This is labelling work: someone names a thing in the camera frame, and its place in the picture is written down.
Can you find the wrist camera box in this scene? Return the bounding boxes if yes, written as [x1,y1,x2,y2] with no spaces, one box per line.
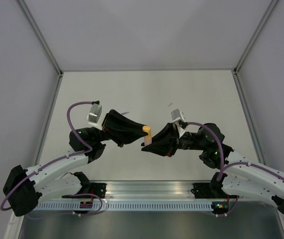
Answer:
[170,109,187,134]
[87,103,102,124]

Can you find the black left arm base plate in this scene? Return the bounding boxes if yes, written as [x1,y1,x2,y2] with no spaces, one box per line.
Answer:
[62,183,107,199]

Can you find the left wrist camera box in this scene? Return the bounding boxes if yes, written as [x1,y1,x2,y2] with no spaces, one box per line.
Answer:
[87,103,102,124]

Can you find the left aluminium frame post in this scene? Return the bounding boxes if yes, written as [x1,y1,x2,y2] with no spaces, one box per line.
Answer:
[16,0,63,77]

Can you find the aluminium frame post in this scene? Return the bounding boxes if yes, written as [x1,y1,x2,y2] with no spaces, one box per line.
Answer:
[233,0,281,75]
[16,0,63,77]

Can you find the aluminium mounting rail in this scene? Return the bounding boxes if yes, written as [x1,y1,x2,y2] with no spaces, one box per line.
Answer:
[42,180,284,200]

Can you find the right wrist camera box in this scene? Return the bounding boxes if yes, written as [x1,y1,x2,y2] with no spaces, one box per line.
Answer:
[170,109,187,134]

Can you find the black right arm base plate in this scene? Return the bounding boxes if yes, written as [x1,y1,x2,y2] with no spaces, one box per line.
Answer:
[190,183,237,199]

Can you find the orange highlighter cap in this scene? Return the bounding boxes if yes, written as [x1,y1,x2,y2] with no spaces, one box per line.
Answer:
[142,125,152,138]

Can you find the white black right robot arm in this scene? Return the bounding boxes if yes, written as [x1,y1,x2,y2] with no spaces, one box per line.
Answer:
[141,121,284,215]

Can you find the orange highlighter pen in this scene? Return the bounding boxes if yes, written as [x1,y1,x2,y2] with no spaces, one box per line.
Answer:
[144,135,152,146]

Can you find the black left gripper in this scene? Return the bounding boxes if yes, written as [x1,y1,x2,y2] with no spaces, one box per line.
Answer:
[92,110,151,148]

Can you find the right aluminium frame post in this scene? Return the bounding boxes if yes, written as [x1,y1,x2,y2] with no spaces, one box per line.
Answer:
[233,0,281,75]

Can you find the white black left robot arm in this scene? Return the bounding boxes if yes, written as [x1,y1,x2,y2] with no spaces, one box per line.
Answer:
[0,108,151,217]

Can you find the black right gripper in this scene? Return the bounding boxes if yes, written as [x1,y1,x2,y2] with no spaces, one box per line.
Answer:
[141,122,206,157]

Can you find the white slotted cable duct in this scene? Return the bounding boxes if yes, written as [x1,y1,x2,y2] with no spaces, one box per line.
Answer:
[35,200,213,212]

